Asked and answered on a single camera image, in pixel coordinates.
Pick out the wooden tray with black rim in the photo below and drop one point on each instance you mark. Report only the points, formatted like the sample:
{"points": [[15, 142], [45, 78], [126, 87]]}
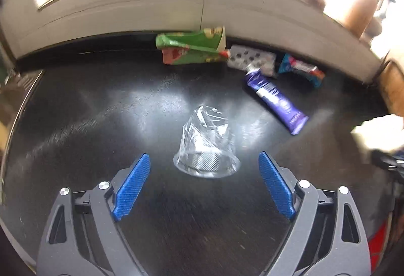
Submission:
{"points": [[394, 85]]}

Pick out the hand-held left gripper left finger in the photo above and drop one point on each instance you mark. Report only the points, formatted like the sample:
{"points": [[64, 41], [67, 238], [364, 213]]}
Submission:
{"points": [[132, 186]]}

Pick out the red bin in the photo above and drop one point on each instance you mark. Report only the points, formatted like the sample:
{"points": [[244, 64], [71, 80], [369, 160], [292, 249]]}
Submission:
{"points": [[378, 244]]}

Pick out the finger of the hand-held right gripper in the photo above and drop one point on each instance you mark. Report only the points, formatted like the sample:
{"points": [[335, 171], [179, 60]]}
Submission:
{"points": [[388, 158]]}

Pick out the green drink carton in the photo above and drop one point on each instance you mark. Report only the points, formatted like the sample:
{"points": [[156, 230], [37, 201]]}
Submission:
{"points": [[189, 42]]}

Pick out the purple tube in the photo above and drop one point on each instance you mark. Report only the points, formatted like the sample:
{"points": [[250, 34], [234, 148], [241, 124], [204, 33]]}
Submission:
{"points": [[274, 100]]}

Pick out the steel sink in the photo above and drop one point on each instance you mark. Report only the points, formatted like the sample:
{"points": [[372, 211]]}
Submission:
{"points": [[19, 105]]}

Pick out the blue red snack wrapper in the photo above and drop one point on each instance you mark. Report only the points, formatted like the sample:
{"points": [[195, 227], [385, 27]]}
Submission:
{"points": [[299, 69]]}

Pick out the silver blister pack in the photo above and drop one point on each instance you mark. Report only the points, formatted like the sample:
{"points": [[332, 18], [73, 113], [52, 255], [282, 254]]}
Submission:
{"points": [[249, 56]]}

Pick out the clear plastic cup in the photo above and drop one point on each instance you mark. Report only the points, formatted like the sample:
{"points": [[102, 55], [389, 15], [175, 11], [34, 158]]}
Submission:
{"points": [[205, 143]]}

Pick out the wooden utensil holder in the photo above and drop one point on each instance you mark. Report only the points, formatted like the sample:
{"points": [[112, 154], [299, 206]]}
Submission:
{"points": [[359, 15]]}

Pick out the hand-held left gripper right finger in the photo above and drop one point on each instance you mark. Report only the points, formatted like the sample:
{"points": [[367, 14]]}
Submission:
{"points": [[276, 186]]}

